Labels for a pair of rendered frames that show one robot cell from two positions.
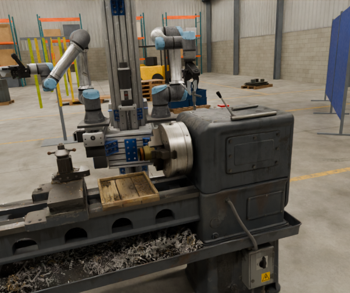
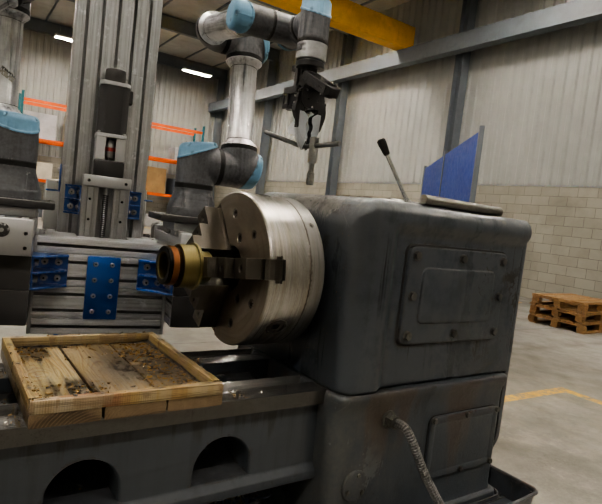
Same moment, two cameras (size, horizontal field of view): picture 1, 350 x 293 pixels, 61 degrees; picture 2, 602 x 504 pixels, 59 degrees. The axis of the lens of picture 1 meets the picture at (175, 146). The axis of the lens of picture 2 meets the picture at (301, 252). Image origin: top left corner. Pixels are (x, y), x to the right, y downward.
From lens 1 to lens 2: 0.74 m
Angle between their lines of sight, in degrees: 22
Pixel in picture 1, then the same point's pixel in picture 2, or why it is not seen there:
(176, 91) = (239, 161)
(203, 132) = (366, 216)
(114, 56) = (96, 53)
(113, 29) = not seen: outside the picture
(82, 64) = (6, 48)
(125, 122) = (95, 218)
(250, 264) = not seen: outside the picture
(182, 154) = (300, 273)
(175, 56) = (245, 85)
